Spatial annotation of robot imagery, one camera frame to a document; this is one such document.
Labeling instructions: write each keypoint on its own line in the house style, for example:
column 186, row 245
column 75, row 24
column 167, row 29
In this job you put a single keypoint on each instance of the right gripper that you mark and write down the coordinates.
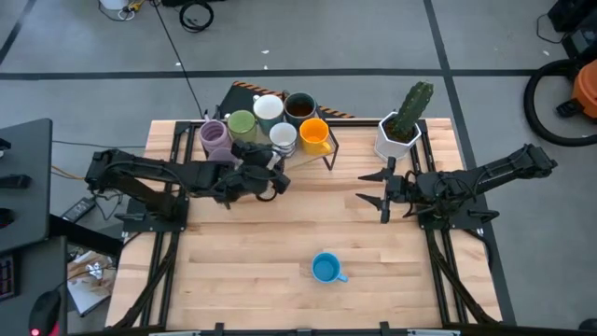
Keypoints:
column 401, row 189

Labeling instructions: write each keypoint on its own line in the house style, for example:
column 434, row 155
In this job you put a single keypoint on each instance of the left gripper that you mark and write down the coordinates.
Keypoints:
column 252, row 179

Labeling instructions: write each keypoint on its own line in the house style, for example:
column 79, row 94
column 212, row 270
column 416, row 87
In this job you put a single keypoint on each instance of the blue floral white mug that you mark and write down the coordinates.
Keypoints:
column 283, row 137

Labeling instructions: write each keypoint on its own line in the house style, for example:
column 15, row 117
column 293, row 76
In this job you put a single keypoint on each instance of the green and white mug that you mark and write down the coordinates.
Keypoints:
column 241, row 125

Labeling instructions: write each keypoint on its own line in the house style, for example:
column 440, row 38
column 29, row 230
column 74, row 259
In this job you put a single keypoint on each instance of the ribbed lilac mug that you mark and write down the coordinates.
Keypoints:
column 213, row 135

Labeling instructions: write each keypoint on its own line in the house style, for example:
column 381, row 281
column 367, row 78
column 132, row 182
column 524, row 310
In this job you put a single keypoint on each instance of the yellow mug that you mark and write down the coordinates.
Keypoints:
column 314, row 133

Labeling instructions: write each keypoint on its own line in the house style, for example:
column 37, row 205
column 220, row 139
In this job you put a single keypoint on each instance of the dark green mug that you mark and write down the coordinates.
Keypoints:
column 300, row 109

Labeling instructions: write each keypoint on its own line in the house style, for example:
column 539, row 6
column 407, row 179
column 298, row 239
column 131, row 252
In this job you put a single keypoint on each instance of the light blue faceted mug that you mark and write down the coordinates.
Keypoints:
column 325, row 268

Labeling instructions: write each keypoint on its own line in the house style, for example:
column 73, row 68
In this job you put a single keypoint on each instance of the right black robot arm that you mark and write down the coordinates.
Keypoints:
column 494, row 172

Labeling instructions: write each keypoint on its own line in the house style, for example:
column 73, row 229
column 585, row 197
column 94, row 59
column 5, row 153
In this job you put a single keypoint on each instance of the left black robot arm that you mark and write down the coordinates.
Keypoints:
column 154, row 170

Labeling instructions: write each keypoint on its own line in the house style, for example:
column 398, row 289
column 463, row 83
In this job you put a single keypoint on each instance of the white hexagonal planter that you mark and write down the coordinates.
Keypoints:
column 387, row 149

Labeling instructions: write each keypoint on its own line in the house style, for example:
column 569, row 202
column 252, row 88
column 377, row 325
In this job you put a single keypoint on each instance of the wooden shelf black legs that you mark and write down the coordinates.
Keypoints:
column 308, row 160

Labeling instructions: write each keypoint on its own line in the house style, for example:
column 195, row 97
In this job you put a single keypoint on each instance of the green cactus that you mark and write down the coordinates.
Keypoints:
column 412, row 109

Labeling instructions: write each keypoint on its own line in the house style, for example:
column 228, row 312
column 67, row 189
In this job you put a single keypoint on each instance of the black power adapter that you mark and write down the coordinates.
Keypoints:
column 79, row 210

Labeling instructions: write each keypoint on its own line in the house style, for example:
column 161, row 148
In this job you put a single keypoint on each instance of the yellow power plug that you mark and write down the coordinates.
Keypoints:
column 135, row 6

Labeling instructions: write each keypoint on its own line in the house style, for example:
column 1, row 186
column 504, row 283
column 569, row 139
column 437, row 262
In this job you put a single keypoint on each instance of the white bucket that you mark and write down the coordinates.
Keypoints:
column 113, row 4

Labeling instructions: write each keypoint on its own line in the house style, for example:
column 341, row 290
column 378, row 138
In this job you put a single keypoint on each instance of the black desk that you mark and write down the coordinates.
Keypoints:
column 28, row 140

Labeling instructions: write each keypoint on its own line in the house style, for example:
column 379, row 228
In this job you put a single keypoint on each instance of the orange vacuum cleaner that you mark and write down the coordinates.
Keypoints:
column 587, row 88

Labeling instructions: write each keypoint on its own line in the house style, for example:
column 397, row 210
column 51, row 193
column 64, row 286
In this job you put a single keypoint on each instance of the black computer mouse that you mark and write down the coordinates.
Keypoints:
column 44, row 312

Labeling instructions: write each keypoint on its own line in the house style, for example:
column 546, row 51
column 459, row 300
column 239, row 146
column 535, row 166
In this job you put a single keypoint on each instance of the black equipment case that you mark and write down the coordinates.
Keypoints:
column 576, row 18

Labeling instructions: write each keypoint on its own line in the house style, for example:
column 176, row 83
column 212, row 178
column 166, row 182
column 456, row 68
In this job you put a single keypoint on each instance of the black keyboard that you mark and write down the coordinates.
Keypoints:
column 7, row 280

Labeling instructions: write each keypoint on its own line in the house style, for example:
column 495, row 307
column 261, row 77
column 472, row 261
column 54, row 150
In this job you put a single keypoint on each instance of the black aluminium table frame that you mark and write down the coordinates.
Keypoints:
column 359, row 122

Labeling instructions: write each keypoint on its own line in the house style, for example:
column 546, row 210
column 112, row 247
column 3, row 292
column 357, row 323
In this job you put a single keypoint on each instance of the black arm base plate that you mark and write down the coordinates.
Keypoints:
column 459, row 223
column 135, row 224

